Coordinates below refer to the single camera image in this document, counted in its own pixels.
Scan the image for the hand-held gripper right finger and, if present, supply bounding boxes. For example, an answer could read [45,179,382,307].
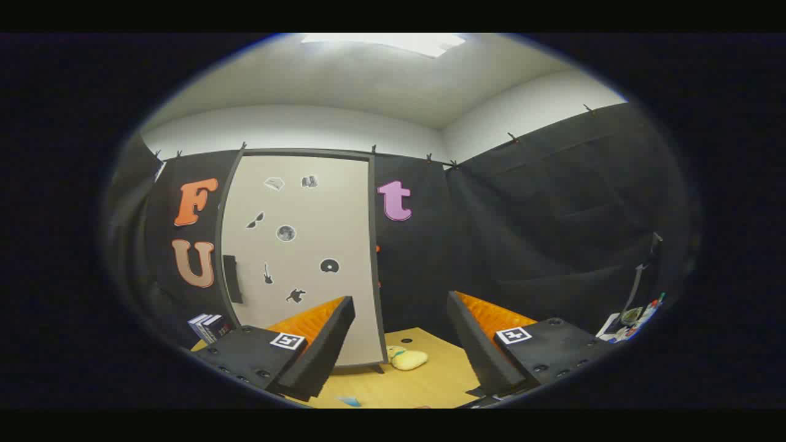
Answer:
[447,291,615,398]

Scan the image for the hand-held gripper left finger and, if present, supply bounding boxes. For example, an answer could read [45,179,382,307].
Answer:
[190,296,356,403]

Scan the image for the yellow plush toy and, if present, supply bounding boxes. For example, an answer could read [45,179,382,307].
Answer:
[387,346,429,371]

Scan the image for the stack of dark books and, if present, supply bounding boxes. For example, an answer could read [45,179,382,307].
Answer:
[188,314,234,344]

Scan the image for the grey cabinet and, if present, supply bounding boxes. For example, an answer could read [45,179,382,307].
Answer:
[218,147,387,374]

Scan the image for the black backdrop cloth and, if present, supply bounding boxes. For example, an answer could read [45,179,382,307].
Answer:
[104,101,695,351]

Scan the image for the white side table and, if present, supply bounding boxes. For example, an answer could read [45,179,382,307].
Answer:
[596,295,667,343]

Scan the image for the ceiling light panel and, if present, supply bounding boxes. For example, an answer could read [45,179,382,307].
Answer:
[301,33,466,58]

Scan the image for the black door handle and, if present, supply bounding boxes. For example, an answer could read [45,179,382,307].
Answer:
[223,255,243,304]

